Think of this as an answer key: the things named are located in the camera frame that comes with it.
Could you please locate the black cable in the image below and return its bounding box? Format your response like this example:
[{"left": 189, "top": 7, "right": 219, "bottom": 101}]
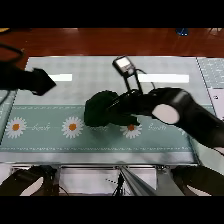
[
  {"left": 134, "top": 67, "right": 157, "bottom": 90},
  {"left": 0, "top": 42, "right": 27, "bottom": 72},
  {"left": 112, "top": 172, "right": 126, "bottom": 197}
]

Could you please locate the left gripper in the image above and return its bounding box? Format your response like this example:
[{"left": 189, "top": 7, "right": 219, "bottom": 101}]
[{"left": 31, "top": 67, "right": 57, "bottom": 97}]

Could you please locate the dark green garment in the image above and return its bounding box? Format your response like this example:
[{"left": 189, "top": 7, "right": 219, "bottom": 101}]
[{"left": 83, "top": 90, "right": 141, "bottom": 128}]

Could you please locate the silver frame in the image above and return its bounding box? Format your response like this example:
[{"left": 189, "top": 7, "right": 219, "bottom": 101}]
[{"left": 0, "top": 162, "right": 224, "bottom": 197}]

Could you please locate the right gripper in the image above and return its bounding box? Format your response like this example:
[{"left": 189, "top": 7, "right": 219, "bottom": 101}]
[{"left": 106, "top": 89, "right": 153, "bottom": 119}]

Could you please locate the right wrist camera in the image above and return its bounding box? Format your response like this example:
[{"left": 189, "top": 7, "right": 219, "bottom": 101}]
[{"left": 112, "top": 55, "right": 145, "bottom": 95}]

